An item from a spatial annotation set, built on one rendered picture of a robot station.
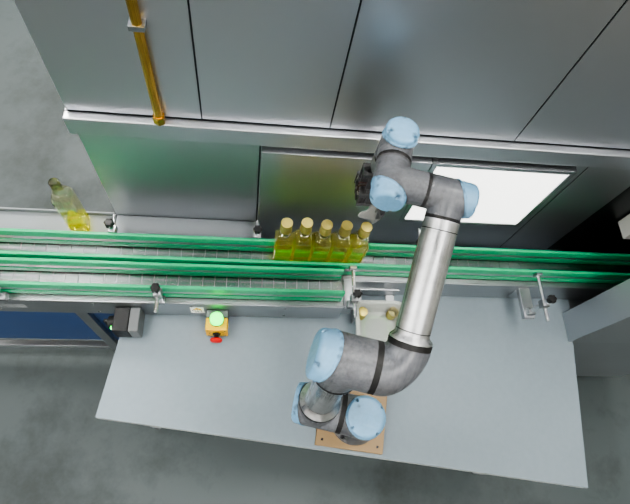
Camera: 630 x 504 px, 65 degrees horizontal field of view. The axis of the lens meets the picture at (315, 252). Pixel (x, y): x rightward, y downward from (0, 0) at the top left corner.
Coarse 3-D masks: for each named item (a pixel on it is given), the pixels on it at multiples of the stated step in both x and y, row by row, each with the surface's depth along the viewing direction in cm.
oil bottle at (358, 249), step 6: (354, 234) 150; (354, 240) 149; (366, 240) 149; (354, 246) 149; (360, 246) 149; (366, 246) 149; (348, 252) 154; (354, 252) 152; (360, 252) 152; (366, 252) 153; (348, 258) 157; (354, 258) 157; (360, 258) 157
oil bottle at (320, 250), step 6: (318, 234) 148; (330, 234) 148; (318, 240) 147; (324, 240) 147; (330, 240) 148; (312, 246) 151; (318, 246) 148; (324, 246) 148; (330, 246) 149; (312, 252) 153; (318, 252) 152; (324, 252) 152; (312, 258) 156; (318, 258) 156; (324, 258) 156
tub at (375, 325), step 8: (360, 304) 167; (368, 304) 168; (376, 304) 169; (384, 304) 169; (392, 304) 169; (400, 304) 169; (368, 312) 174; (376, 312) 174; (384, 312) 174; (360, 320) 172; (368, 320) 172; (376, 320) 173; (384, 320) 173; (392, 320) 174; (360, 328) 171; (368, 328) 171; (376, 328) 172; (384, 328) 172; (392, 328) 172; (368, 336) 170; (376, 336) 170; (384, 336) 171
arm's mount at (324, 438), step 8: (352, 392) 160; (360, 392) 161; (384, 400) 160; (384, 408) 160; (320, 432) 155; (328, 432) 156; (320, 440) 154; (328, 440) 155; (336, 440) 155; (376, 440) 156; (344, 448) 154; (352, 448) 154; (360, 448) 155; (368, 448) 155; (376, 448) 155
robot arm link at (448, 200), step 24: (432, 192) 100; (456, 192) 100; (432, 216) 101; (456, 216) 100; (432, 240) 101; (432, 264) 101; (408, 288) 103; (432, 288) 101; (408, 312) 102; (432, 312) 102; (408, 336) 102; (384, 360) 101; (408, 360) 101; (384, 384) 101; (408, 384) 103
